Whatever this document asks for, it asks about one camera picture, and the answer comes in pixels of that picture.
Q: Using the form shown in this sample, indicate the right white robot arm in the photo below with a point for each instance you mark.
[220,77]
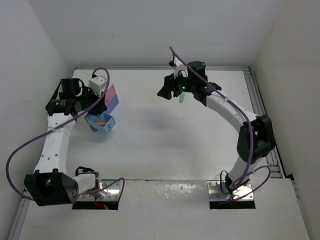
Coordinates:
[255,132]

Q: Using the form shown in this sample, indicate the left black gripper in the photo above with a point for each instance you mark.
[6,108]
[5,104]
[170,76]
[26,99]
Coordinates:
[99,107]

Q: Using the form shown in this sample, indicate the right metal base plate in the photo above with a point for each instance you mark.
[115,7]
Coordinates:
[217,192]

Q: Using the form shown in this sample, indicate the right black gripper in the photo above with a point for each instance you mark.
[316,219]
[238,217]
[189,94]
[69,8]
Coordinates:
[170,85]

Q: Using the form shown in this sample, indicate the light blue small drawer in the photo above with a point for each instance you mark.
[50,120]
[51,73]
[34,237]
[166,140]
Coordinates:
[90,119]

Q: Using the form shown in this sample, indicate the metal base plate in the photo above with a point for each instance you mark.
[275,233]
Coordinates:
[217,192]
[111,192]

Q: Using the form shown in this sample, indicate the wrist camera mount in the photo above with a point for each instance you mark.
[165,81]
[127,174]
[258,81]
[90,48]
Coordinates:
[97,84]
[177,66]

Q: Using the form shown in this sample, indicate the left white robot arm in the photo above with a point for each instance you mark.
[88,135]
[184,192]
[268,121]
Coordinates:
[50,184]

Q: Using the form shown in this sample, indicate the green correction tape case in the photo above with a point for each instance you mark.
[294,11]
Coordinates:
[182,97]

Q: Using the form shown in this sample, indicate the purple-blue drawer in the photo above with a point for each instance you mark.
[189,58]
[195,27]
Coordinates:
[111,106]

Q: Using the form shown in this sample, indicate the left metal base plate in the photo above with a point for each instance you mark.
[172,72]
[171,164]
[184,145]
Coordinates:
[111,192]

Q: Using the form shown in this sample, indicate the pink drawer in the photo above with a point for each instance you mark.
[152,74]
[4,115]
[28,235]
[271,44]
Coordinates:
[110,94]

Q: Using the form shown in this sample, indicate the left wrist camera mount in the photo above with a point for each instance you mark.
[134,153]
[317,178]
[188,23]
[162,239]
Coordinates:
[97,84]

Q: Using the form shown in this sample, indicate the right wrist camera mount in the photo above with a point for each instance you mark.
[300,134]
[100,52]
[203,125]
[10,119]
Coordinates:
[177,66]

